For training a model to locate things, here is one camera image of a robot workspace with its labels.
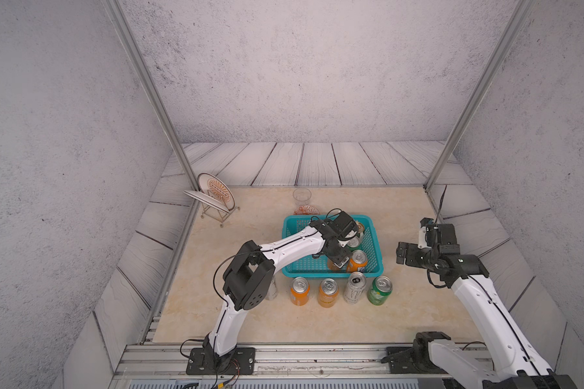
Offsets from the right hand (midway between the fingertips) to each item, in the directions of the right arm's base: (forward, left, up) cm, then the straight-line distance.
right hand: (414, 251), depth 79 cm
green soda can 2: (+6, +18, -5) cm, 20 cm away
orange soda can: (-11, +37, -6) cm, 39 cm away
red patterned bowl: (+28, +34, -13) cm, 46 cm away
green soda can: (-10, +11, -6) cm, 17 cm away
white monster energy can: (-11, +20, -3) cm, 23 cm away
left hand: (+3, +21, -9) cm, 23 cm away
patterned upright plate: (+33, +75, -2) cm, 82 cm away
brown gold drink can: (+13, +14, -7) cm, 21 cm away
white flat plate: (+20, +74, +4) cm, 77 cm away
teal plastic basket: (+3, +30, -16) cm, 35 cm away
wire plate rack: (+24, +73, -10) cm, 78 cm away
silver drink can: (-10, +46, -10) cm, 48 cm away
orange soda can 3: (-1, +17, -5) cm, 18 cm away
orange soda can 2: (-11, +28, -7) cm, 31 cm away
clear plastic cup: (+36, +37, -12) cm, 53 cm away
